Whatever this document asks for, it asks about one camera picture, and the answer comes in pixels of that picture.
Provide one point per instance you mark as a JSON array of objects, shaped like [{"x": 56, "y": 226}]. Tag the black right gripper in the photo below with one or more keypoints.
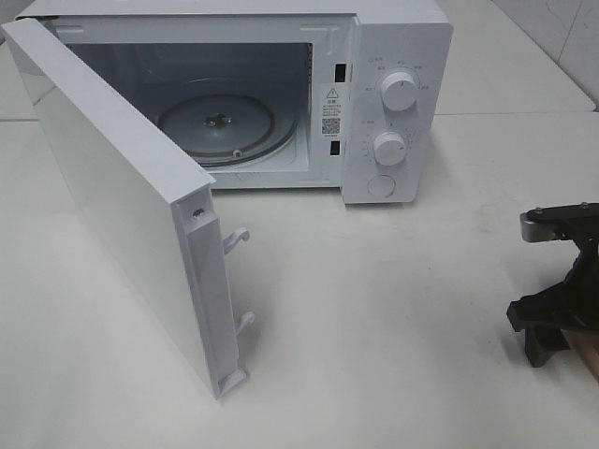
[{"x": 571, "y": 304}]

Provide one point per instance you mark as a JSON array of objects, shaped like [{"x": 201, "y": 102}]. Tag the round white door button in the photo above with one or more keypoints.
[{"x": 381, "y": 186}]

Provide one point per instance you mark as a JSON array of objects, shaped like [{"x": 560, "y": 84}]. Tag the white microwave door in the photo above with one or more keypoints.
[{"x": 149, "y": 203}]

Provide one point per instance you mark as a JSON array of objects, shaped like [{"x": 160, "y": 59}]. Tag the white lower microwave knob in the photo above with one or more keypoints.
[{"x": 389, "y": 149}]

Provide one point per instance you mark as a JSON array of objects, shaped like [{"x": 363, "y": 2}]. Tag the white microwave knob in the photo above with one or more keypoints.
[
  {"x": 389, "y": 149},
  {"x": 399, "y": 90}
]

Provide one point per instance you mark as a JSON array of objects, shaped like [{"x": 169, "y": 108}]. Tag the white upper microwave knob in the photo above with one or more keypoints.
[{"x": 399, "y": 90}]

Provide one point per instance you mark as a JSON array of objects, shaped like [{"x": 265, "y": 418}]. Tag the white microwave oven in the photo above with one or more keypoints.
[{"x": 323, "y": 59}]

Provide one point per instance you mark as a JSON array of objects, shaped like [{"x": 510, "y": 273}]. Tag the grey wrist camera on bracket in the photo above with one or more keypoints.
[{"x": 578, "y": 222}]

